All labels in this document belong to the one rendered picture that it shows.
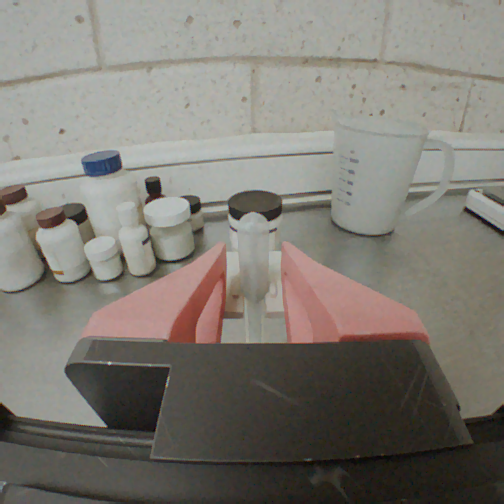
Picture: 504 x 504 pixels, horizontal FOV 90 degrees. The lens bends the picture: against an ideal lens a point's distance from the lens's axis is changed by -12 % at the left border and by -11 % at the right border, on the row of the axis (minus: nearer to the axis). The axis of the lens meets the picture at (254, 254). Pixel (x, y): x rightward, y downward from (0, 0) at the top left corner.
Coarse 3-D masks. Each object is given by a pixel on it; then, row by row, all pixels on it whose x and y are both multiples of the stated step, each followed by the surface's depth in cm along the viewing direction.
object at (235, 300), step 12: (228, 252) 16; (276, 252) 16; (228, 264) 15; (276, 264) 15; (228, 276) 14; (276, 276) 14; (228, 288) 13; (240, 288) 13; (276, 288) 13; (228, 300) 13; (240, 300) 13; (264, 300) 17; (276, 300) 13; (228, 312) 12; (240, 312) 12; (264, 312) 17; (276, 312) 12
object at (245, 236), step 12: (252, 216) 11; (240, 228) 11; (240, 240) 11; (252, 240) 11; (240, 252) 12; (252, 252) 11; (240, 264) 12; (252, 264) 12; (240, 276) 13; (252, 276) 12; (252, 288) 12
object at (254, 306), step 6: (252, 228) 11; (246, 300) 13; (252, 300) 13; (258, 300) 13; (252, 306) 13; (258, 306) 14; (252, 312) 14; (258, 312) 14; (252, 318) 14; (258, 318) 14; (252, 324) 14; (258, 324) 14; (252, 330) 15; (258, 330) 15; (252, 336) 15; (258, 336) 15; (252, 342) 15; (258, 342) 15
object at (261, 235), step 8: (256, 216) 11; (256, 224) 11; (264, 224) 11; (256, 232) 11; (264, 232) 11; (256, 240) 11; (264, 240) 11; (256, 248) 11; (264, 248) 11; (256, 256) 11; (264, 256) 12; (256, 264) 12; (264, 264) 12; (256, 272) 12; (264, 272) 12; (256, 280) 12; (264, 280) 12; (256, 288) 12; (264, 288) 13; (256, 296) 13
